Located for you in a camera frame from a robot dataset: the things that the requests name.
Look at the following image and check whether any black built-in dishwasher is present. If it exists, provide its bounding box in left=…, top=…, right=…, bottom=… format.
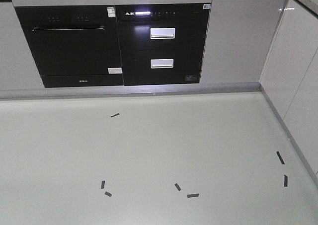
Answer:
left=13, top=0, right=124, bottom=88

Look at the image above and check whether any grey cabinet door panel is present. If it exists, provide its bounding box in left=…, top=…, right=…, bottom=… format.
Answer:
left=200, top=0, right=285, bottom=84

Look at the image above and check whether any upper silver drawer handle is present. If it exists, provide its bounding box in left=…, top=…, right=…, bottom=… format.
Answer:
left=150, top=28, right=175, bottom=40

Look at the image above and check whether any white side cabinet panel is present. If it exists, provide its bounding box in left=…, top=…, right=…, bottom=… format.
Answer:
left=260, top=0, right=318, bottom=173

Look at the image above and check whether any lower silver drawer handle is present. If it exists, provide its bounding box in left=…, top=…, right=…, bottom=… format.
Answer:
left=151, top=59, right=174, bottom=69

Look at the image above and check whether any black tape strip right upper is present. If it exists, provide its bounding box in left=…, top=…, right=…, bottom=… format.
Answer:
left=276, top=151, right=285, bottom=165

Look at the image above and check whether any black tape strip middle right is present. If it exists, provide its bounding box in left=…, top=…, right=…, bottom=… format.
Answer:
left=187, top=193, right=200, bottom=198

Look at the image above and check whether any black tape strip left lower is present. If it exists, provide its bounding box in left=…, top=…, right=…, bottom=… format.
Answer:
left=104, top=191, right=112, bottom=197

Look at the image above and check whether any black tape strip right lower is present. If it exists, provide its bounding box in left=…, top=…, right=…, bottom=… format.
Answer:
left=284, top=174, right=288, bottom=187

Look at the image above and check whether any green white energy label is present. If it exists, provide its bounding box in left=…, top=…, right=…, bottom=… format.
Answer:
left=107, top=6, right=116, bottom=18

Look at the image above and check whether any silver drawer handle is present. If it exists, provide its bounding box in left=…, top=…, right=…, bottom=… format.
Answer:
left=151, top=59, right=174, bottom=69
left=150, top=28, right=175, bottom=40

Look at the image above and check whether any black built-in sterilizer cabinet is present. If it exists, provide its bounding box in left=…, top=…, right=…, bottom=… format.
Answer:
left=116, top=2, right=211, bottom=86

